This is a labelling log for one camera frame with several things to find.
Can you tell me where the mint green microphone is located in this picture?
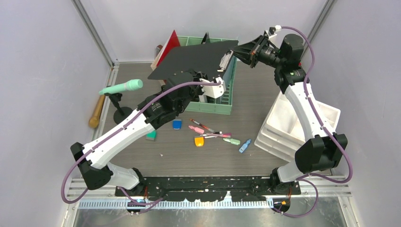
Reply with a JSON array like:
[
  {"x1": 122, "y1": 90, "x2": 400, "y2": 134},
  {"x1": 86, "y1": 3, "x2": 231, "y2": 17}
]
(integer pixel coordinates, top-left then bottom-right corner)
[{"x1": 98, "y1": 79, "x2": 143, "y2": 95}]

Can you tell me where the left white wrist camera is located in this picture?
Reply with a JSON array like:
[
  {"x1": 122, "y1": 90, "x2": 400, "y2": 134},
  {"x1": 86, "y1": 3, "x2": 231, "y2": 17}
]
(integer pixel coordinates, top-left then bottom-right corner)
[{"x1": 200, "y1": 77, "x2": 227, "y2": 99}]

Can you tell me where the black book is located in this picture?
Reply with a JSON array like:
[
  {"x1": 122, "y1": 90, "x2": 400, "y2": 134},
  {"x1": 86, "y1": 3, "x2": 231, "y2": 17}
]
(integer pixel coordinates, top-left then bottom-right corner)
[{"x1": 201, "y1": 32, "x2": 210, "y2": 44}]

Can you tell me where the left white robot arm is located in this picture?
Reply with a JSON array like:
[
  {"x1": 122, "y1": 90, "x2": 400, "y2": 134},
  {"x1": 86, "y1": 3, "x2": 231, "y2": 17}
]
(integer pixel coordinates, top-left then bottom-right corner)
[{"x1": 70, "y1": 70, "x2": 208, "y2": 196}]

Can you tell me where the red notebook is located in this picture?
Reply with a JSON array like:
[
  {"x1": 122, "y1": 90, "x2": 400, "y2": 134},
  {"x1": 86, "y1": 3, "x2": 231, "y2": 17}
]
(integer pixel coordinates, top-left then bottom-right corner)
[{"x1": 150, "y1": 30, "x2": 181, "y2": 70}]

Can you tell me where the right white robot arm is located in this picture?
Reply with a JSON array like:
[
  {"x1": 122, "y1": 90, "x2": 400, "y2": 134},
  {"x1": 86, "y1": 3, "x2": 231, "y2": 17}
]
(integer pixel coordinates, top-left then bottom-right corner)
[{"x1": 232, "y1": 34, "x2": 348, "y2": 194}]

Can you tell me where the pink highlighter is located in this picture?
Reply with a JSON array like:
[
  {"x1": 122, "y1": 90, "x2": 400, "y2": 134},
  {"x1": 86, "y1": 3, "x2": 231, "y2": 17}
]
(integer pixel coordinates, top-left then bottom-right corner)
[{"x1": 188, "y1": 125, "x2": 205, "y2": 134}]

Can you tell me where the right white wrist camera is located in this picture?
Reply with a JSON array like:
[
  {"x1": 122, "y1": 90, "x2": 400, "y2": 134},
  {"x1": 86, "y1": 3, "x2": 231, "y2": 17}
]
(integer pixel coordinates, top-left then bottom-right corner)
[{"x1": 264, "y1": 26, "x2": 277, "y2": 40}]

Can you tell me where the orange eraser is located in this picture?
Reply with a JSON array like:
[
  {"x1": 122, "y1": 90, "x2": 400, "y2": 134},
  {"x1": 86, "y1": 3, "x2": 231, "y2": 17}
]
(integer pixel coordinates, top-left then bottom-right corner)
[{"x1": 194, "y1": 136, "x2": 205, "y2": 148}]

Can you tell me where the white drawer organizer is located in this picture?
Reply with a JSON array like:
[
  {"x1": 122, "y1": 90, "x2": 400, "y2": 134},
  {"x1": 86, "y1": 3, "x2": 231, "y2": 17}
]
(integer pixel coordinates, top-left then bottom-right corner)
[{"x1": 253, "y1": 92, "x2": 341, "y2": 164}]

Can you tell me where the red black pen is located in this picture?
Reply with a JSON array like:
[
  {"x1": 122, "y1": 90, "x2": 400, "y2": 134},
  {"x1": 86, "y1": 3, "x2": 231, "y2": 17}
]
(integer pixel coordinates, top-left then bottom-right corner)
[{"x1": 190, "y1": 119, "x2": 215, "y2": 133}]

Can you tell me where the green highlighter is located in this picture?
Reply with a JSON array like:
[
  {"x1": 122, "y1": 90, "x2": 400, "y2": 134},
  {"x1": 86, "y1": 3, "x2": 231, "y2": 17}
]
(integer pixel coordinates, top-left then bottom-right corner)
[{"x1": 223, "y1": 138, "x2": 241, "y2": 145}]

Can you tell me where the pink pen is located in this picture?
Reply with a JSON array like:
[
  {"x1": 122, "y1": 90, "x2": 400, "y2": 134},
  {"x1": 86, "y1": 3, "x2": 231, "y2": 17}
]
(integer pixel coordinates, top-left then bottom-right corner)
[{"x1": 201, "y1": 133, "x2": 231, "y2": 138}]

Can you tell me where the small blue eraser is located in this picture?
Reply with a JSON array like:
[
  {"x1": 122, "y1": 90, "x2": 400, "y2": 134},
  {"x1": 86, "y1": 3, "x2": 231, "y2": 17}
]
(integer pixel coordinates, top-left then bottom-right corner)
[{"x1": 172, "y1": 119, "x2": 182, "y2": 130}]

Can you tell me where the black clipboard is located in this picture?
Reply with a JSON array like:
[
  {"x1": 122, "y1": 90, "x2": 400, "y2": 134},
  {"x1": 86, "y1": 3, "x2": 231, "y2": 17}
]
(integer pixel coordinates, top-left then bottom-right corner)
[{"x1": 148, "y1": 40, "x2": 238, "y2": 83}]

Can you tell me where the black microphone stand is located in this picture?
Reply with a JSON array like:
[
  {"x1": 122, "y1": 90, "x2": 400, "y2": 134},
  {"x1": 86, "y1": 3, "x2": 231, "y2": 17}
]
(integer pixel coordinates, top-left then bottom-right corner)
[{"x1": 108, "y1": 93, "x2": 133, "y2": 124}]

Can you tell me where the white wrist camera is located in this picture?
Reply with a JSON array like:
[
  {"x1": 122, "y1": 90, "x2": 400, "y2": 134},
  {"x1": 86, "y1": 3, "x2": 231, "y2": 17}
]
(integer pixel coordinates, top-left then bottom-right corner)
[
  {"x1": 200, "y1": 77, "x2": 227, "y2": 99},
  {"x1": 264, "y1": 26, "x2": 277, "y2": 40}
]

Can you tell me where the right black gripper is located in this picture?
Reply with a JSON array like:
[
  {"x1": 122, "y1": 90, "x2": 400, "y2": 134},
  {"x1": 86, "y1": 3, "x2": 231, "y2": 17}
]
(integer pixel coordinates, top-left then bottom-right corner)
[{"x1": 229, "y1": 35, "x2": 285, "y2": 69}]

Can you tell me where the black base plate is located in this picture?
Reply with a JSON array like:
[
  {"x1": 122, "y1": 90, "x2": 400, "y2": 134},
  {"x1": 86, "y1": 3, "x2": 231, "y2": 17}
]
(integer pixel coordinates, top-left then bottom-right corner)
[{"x1": 115, "y1": 176, "x2": 301, "y2": 202}]

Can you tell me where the green file organizer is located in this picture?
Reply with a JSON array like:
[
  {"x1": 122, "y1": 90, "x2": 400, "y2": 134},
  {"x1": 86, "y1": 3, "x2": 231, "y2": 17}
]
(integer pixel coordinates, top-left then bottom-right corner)
[{"x1": 178, "y1": 34, "x2": 238, "y2": 115}]

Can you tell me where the green eraser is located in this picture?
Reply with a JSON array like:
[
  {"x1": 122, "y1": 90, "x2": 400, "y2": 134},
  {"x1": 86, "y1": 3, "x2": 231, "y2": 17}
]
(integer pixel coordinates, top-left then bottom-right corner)
[{"x1": 146, "y1": 131, "x2": 157, "y2": 141}]

